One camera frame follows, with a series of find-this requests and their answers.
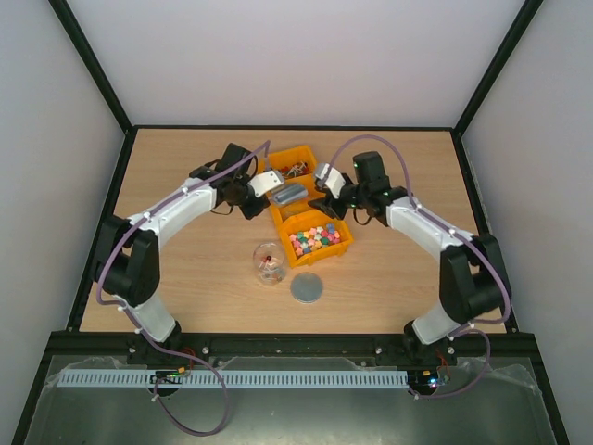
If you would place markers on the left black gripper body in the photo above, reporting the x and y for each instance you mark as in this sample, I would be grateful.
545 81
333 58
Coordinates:
249 210

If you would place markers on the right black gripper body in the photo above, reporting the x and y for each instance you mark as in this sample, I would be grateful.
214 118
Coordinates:
331 202

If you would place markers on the yellow bin with colourful candies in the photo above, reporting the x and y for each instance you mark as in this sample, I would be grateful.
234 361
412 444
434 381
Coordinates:
311 236

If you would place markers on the metal scoop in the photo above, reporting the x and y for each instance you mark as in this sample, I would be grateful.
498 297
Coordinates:
288 194

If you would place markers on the yellow bin with gummies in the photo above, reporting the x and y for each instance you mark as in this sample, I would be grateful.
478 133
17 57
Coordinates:
281 214

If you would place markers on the yellow bin with lollipops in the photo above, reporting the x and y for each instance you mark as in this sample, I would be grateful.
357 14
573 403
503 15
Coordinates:
291 163

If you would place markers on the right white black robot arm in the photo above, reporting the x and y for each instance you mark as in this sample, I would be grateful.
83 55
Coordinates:
472 275

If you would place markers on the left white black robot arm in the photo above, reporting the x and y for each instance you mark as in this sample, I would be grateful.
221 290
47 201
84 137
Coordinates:
126 264

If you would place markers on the clear plastic jar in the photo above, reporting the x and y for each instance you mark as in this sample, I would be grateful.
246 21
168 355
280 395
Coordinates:
268 260

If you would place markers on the grey round jar lid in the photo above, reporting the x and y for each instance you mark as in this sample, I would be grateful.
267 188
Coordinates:
306 287

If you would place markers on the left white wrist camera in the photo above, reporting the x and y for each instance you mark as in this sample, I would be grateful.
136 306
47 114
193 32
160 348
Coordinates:
265 182

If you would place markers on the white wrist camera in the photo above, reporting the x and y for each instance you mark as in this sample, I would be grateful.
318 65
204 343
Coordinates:
265 182
328 178

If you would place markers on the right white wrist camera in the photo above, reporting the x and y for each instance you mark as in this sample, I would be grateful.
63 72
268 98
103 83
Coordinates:
328 178

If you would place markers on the grey slotted cable duct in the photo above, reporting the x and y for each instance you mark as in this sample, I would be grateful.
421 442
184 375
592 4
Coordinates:
234 379

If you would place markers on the black front mounting rail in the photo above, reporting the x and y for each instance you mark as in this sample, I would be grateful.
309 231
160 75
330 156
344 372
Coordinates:
376 350

